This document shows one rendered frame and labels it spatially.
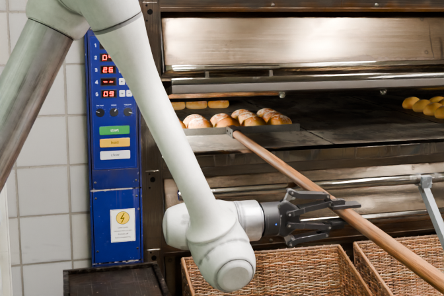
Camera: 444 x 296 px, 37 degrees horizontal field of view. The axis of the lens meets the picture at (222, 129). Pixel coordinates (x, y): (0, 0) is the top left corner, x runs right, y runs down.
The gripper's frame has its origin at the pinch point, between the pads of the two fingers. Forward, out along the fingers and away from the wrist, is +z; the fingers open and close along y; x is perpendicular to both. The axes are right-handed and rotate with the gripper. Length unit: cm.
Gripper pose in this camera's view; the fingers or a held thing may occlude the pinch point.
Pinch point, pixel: (344, 213)
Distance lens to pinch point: 155.8
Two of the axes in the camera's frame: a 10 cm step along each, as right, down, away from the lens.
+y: 0.0, 9.8, 1.9
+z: 9.7, -0.4, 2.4
